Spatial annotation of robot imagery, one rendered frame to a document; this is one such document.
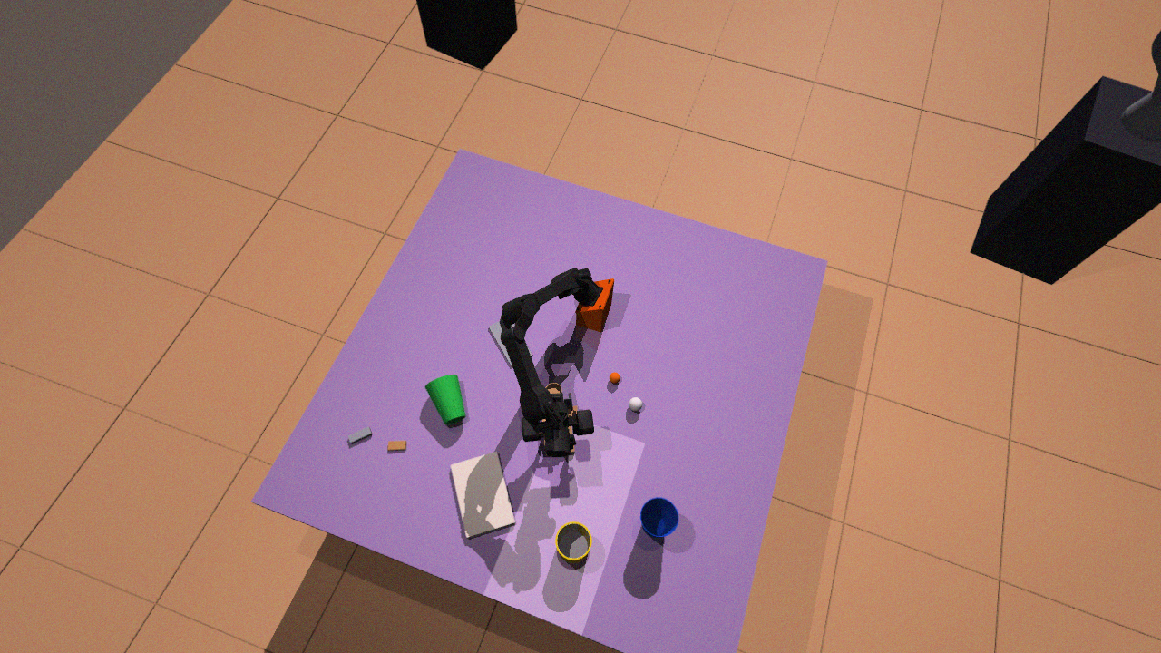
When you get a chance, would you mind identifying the green cylinder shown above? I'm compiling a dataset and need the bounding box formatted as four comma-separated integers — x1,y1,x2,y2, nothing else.
425,375,466,424

